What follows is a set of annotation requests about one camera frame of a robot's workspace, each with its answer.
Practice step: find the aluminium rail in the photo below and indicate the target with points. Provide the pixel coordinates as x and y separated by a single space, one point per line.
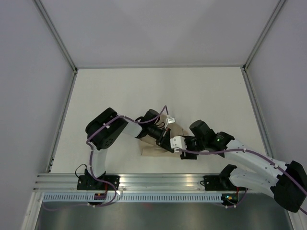
61 122
67 182
257 113

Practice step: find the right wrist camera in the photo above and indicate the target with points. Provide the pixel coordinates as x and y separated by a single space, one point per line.
178 144

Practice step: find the left aluminium frame post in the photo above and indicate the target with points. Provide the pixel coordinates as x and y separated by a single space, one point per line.
51 27

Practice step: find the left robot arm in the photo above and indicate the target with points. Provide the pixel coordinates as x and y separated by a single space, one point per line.
104 130

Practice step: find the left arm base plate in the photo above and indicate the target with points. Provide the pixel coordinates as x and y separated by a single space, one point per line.
88 183

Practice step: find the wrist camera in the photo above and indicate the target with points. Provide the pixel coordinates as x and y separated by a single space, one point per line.
170 120
178 144

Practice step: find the right aluminium frame post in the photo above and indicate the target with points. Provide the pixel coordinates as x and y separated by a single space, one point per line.
268 26

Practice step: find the left side aluminium rail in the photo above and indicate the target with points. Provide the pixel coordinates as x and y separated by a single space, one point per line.
61 122

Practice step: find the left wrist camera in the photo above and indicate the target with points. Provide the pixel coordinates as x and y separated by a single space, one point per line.
170 120

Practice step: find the beige cloth napkin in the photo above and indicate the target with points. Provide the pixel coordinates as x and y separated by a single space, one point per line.
148 146

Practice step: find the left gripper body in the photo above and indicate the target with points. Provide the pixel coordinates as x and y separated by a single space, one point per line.
159 135

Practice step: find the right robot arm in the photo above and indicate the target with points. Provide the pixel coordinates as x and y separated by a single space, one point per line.
285 182

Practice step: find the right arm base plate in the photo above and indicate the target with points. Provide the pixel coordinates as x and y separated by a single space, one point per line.
213 183

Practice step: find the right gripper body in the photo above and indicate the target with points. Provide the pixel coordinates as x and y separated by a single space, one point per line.
194 143

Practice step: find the right side aluminium rail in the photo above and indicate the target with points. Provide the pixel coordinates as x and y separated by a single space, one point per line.
257 113

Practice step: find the white slotted cable duct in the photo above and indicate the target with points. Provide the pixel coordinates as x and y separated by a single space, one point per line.
135 197

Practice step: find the aluminium frame post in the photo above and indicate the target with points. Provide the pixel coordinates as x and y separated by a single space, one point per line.
268 26
51 27

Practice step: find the aluminium front rail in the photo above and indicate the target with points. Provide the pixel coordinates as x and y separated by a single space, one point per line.
67 182

